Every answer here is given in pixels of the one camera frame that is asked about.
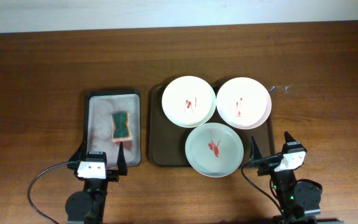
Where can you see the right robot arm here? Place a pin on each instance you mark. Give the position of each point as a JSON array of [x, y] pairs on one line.
[[296, 199]]

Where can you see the green and orange sponge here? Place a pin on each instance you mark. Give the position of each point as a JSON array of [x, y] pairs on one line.
[[121, 131]]

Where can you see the pinkish white plate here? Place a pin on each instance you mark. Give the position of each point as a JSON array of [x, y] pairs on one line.
[[243, 103]]

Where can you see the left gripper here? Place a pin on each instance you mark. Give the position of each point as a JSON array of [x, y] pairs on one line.
[[112, 175]]

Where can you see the brown plastic tray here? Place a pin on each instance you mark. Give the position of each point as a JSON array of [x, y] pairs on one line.
[[167, 140]]

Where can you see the pale grey plate front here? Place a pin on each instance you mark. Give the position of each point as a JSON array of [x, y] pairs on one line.
[[214, 150]]

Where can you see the cream plate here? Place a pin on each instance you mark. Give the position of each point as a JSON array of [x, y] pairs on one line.
[[188, 101]]

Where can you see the small black soapy tray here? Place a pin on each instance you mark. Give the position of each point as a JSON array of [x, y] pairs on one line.
[[98, 128]]

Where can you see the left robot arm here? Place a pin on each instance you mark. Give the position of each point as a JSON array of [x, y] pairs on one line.
[[87, 205]]

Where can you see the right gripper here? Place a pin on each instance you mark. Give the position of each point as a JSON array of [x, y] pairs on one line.
[[268, 164]]

